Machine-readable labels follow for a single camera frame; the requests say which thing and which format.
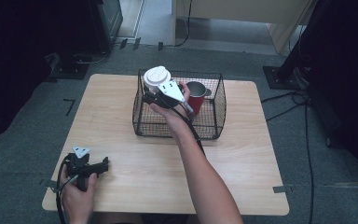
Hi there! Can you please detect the dark curtain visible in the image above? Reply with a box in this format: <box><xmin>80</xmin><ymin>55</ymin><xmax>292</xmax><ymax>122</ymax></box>
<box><xmin>297</xmin><ymin>0</ymin><xmax>358</xmax><ymax>188</ymax></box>
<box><xmin>0</xmin><ymin>0</ymin><xmax>103</xmax><ymax>147</ymax></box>

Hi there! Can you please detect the black wire mesh basket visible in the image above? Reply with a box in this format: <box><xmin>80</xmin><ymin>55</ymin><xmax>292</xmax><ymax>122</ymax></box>
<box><xmin>131</xmin><ymin>68</ymin><xmax>227</xmax><ymax>140</ymax></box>

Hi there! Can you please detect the right hand-held gripper cable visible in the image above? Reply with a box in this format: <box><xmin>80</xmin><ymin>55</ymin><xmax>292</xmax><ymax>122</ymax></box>
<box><xmin>167</xmin><ymin>101</ymin><xmax>206</xmax><ymax>157</ymax></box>

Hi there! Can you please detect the clear bottle with white lid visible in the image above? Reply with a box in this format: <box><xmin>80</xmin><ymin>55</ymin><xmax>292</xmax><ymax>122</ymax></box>
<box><xmin>143</xmin><ymin>65</ymin><xmax>172</xmax><ymax>94</ymax></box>

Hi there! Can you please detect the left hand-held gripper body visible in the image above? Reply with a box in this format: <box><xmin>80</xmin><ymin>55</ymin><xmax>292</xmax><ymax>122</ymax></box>
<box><xmin>64</xmin><ymin>146</ymin><xmax>91</xmax><ymax>192</ymax></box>

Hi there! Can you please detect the person's right hand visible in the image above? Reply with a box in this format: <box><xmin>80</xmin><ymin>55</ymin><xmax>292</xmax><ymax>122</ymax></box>
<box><xmin>149</xmin><ymin>81</ymin><xmax>192</xmax><ymax>134</ymax></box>

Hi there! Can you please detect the black cabinet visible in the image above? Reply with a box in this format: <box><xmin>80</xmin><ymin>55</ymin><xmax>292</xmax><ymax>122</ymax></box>
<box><xmin>88</xmin><ymin>0</ymin><xmax>124</xmax><ymax>54</ymax></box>

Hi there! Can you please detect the red cup with steel inside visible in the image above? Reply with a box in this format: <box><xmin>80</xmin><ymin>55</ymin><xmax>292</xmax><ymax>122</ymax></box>
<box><xmin>185</xmin><ymin>80</ymin><xmax>208</xmax><ymax>117</ymax></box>

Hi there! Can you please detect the black stand with base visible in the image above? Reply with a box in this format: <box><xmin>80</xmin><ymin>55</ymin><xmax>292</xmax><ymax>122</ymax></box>
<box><xmin>262</xmin><ymin>0</ymin><xmax>327</xmax><ymax>91</ymax></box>

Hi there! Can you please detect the beige wooden desk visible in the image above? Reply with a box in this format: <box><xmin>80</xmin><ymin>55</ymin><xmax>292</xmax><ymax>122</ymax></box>
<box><xmin>171</xmin><ymin>0</ymin><xmax>315</xmax><ymax>55</ymax></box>

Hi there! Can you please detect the person's left hand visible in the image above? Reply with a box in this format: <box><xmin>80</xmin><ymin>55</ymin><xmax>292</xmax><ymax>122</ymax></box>
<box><xmin>59</xmin><ymin>172</ymin><xmax>98</xmax><ymax>218</ymax></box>

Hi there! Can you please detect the grey tape piece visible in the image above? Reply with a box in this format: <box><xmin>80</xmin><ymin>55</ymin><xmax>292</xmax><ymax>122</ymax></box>
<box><xmin>272</xmin><ymin>185</ymin><xmax>293</xmax><ymax>194</ymax></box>
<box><xmin>39</xmin><ymin>178</ymin><xmax>59</xmax><ymax>194</ymax></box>

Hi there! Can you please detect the left hand-held gripper cable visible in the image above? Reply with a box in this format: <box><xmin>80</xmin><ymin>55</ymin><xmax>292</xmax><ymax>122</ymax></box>
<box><xmin>55</xmin><ymin>156</ymin><xmax>79</xmax><ymax>224</ymax></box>

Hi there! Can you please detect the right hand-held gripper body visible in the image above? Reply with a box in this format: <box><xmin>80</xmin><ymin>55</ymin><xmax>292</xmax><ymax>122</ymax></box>
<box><xmin>148</xmin><ymin>79</ymin><xmax>187</xmax><ymax>109</ymax></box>

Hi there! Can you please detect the hand-held gripper cable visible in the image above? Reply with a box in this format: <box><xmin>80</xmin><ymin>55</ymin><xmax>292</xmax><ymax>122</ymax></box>
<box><xmin>167</xmin><ymin>101</ymin><xmax>206</xmax><ymax>157</ymax></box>
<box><xmin>55</xmin><ymin>156</ymin><xmax>79</xmax><ymax>224</ymax></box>

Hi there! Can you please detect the long black floor cable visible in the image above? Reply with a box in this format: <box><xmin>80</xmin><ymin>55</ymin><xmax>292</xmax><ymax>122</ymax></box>
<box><xmin>303</xmin><ymin>99</ymin><xmax>315</xmax><ymax>224</ymax></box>

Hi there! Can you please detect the black stand base plate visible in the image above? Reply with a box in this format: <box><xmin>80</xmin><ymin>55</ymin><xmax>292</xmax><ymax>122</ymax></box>
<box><xmin>45</xmin><ymin>52</ymin><xmax>91</xmax><ymax>82</ymax></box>

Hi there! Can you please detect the black hanging cable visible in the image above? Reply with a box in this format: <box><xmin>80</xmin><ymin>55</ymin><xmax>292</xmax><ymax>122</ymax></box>
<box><xmin>164</xmin><ymin>0</ymin><xmax>194</xmax><ymax>49</ymax></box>

